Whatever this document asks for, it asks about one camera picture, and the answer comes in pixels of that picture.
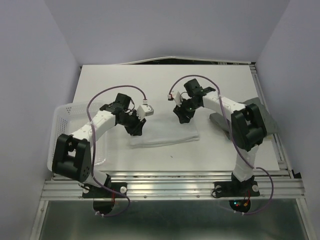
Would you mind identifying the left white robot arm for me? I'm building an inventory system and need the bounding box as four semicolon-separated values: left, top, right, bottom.
51;93;154;197

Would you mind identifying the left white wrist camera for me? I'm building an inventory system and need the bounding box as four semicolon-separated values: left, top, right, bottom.
136;104;154;121

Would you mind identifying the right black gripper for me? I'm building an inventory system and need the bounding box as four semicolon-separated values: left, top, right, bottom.
172;97;200;124

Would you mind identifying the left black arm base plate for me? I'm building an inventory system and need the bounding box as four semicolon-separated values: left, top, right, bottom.
79;182;127;199

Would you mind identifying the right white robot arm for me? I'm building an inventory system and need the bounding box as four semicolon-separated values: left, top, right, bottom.
168;75;267;198

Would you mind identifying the white plastic laundry basket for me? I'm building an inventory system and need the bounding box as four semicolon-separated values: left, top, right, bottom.
47;100;107;171

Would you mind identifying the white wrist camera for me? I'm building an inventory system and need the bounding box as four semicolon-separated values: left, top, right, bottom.
167;90;183;107
136;104;154;121

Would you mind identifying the grey skirt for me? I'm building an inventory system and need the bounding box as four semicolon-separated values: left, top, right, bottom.
209;97;279;140

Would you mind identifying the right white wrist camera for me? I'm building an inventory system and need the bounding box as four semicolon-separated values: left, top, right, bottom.
167;90;183;107

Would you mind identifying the aluminium frame rail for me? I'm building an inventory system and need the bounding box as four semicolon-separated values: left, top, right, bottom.
30;169;317;240

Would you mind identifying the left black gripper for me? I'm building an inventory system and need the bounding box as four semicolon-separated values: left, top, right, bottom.
118;110;146;137

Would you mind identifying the white skirt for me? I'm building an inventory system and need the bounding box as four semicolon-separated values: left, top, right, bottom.
129;114;200;148

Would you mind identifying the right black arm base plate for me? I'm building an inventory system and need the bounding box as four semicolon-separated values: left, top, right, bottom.
211;181;260;199

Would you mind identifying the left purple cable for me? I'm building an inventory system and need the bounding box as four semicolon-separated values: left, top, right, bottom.
85;85;149;218

